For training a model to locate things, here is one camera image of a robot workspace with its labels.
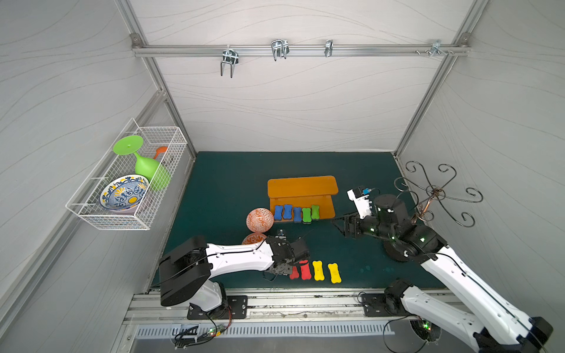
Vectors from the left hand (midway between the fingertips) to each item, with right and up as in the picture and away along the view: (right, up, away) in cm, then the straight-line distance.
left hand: (283, 268), depth 80 cm
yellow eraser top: (+13, -1, 0) cm, 13 cm away
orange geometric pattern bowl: (-11, +15, +13) cm, 23 cm away
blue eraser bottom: (-3, +19, +15) cm, 25 cm away
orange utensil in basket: (-44, +43, -4) cm, 62 cm away
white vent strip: (-4, -16, -10) cm, 19 cm away
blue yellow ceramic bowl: (-46, +29, -18) cm, 57 cm away
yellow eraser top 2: (+19, -2, -2) cm, 19 cm away
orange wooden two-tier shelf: (+6, +27, +6) cm, 28 cm away
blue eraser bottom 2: (+1, +19, +15) cm, 24 cm away
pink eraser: (+4, -2, 0) cm, 4 cm away
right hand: (+18, +21, -10) cm, 30 cm away
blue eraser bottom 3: (+6, +18, +13) cm, 23 cm away
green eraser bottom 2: (+14, +18, +13) cm, 26 cm away
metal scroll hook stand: (+45, +30, -13) cm, 56 cm away
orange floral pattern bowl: (-12, +10, +5) cm, 16 cm away
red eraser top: (+8, -1, 0) cm, 8 cm away
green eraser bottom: (+10, +17, +13) cm, 24 cm away
